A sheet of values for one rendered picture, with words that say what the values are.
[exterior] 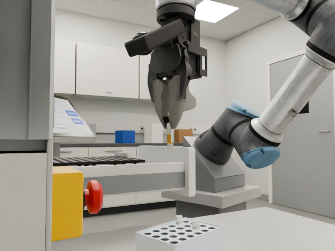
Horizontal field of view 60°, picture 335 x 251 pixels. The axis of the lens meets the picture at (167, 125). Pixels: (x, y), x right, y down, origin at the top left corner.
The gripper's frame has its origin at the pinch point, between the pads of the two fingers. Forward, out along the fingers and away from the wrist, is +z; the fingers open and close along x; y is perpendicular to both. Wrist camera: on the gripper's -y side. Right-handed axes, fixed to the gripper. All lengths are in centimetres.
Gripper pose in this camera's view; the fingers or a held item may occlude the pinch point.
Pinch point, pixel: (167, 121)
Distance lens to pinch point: 50.8
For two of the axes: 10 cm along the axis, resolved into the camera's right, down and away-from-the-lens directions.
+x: -7.4, 0.3, 6.7
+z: -0.1, 10.0, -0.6
